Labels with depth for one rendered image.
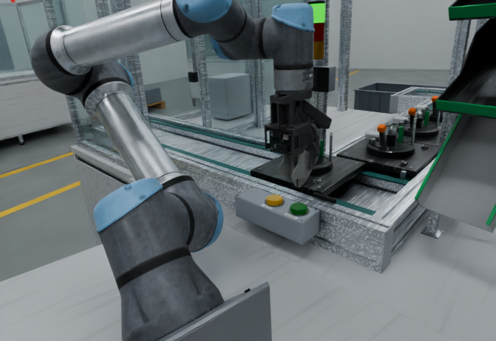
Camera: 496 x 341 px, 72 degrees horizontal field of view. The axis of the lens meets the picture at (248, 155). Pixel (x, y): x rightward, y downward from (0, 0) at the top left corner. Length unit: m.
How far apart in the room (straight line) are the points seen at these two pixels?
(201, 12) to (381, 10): 11.21
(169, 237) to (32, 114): 5.34
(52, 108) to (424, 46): 9.62
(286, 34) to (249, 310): 0.44
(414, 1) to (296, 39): 10.92
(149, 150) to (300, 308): 0.42
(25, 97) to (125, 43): 5.14
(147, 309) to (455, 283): 0.59
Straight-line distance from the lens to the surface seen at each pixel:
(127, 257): 0.53
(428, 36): 11.45
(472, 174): 0.80
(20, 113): 5.75
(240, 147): 1.30
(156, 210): 0.54
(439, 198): 0.79
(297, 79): 0.64
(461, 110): 0.72
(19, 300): 0.89
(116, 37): 0.66
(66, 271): 0.91
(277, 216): 0.79
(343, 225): 0.78
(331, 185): 0.89
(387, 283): 0.78
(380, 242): 0.76
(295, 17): 0.63
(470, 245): 0.95
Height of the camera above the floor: 1.35
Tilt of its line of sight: 20 degrees down
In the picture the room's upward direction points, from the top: 3 degrees counter-clockwise
